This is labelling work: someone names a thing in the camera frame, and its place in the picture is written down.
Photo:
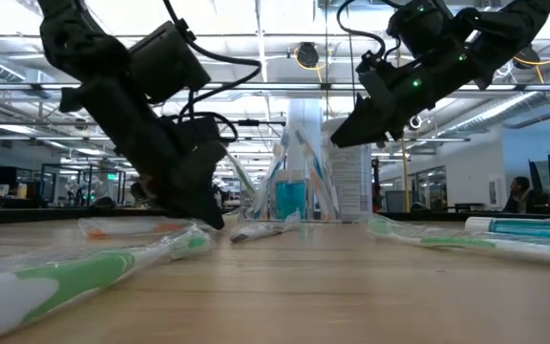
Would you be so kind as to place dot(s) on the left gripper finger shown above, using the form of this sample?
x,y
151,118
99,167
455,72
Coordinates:
x,y
198,208

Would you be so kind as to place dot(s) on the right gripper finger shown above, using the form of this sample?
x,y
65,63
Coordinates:
x,y
358,126

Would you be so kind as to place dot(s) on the blue mouthwash bottle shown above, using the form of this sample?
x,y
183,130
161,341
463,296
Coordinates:
x,y
290,200

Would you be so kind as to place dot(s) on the green toothbrush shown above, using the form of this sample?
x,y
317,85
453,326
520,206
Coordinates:
x,y
79,277
456,242

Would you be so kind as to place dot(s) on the teal packaged toothbrush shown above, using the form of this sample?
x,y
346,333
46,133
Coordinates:
x,y
533,229

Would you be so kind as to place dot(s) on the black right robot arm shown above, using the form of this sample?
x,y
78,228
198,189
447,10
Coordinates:
x,y
509,28

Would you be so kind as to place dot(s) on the white wipes canister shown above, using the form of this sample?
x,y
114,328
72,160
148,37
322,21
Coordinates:
x,y
351,191

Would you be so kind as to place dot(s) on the long ceiling light bar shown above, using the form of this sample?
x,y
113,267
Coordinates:
x,y
294,86

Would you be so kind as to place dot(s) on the clear plastic cup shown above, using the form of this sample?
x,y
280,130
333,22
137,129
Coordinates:
x,y
312,210

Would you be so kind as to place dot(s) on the person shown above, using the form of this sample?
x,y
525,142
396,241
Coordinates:
x,y
521,191

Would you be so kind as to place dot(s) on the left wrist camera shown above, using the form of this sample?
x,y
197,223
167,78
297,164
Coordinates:
x,y
203,130

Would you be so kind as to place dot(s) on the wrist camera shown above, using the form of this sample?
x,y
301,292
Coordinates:
x,y
370,61
203,130

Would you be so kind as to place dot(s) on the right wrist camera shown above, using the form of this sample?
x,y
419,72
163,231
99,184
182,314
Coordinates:
x,y
370,61

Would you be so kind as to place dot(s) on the black metal frame rig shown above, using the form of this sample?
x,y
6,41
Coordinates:
x,y
248,122

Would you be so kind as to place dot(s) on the black aluminium table frame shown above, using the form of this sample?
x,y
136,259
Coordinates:
x,y
41,213

